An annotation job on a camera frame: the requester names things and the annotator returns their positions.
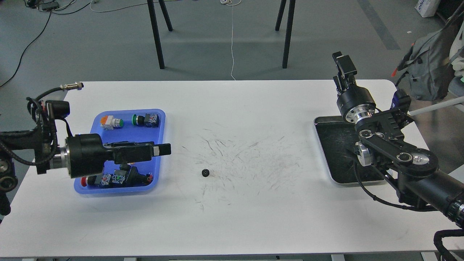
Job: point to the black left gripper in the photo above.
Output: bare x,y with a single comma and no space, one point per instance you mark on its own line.
85,155

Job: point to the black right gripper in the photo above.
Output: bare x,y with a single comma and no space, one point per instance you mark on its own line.
356,103

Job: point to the small black gear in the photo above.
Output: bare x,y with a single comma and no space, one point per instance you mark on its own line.
205,172

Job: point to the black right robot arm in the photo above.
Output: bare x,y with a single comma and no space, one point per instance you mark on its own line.
413,172

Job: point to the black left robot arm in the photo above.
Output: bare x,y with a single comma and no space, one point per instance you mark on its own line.
34,147

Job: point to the blue plastic tray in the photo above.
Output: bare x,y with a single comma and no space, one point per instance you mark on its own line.
132,134

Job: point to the orange white push button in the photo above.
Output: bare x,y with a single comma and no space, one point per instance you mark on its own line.
109,122

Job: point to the silver metal tray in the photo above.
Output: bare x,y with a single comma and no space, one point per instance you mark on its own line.
337,140

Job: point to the black right stand legs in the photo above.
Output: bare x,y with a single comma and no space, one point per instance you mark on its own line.
289,25

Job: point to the black stand legs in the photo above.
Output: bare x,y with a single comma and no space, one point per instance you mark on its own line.
289,25
155,29

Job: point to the grey backpack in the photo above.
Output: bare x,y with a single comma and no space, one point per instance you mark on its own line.
426,65

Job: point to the black left stand legs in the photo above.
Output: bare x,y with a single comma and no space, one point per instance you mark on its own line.
155,29

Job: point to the white box on floor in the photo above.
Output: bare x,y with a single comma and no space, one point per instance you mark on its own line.
427,8

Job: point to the yellow push button switch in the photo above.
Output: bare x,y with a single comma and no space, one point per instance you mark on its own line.
129,176

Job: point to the red push button switch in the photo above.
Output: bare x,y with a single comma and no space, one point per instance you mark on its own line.
100,181

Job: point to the green push button switch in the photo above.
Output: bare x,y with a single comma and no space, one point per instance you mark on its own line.
149,120

